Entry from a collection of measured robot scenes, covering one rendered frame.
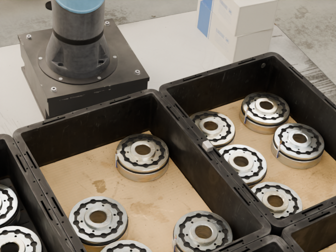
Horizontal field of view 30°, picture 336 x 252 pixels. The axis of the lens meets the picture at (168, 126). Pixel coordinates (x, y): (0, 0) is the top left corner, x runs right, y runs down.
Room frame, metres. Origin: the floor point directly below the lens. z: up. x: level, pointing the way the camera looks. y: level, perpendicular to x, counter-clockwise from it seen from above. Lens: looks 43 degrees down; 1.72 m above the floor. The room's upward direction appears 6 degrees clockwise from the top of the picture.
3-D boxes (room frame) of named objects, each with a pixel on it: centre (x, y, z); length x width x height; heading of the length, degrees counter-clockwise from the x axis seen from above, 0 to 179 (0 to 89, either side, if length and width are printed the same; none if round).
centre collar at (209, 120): (0.94, -0.09, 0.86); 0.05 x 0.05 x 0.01
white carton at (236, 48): (1.50, -0.15, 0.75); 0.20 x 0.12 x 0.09; 33
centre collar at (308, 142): (0.93, -0.27, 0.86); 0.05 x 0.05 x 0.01
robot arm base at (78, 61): (1.19, 0.23, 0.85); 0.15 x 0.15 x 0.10
